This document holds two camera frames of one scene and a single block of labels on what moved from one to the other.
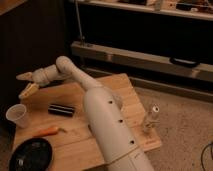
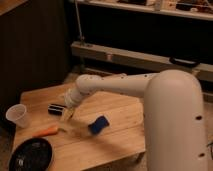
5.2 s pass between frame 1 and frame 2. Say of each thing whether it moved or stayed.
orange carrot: stayed
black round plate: stayed
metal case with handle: stayed
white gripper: moved
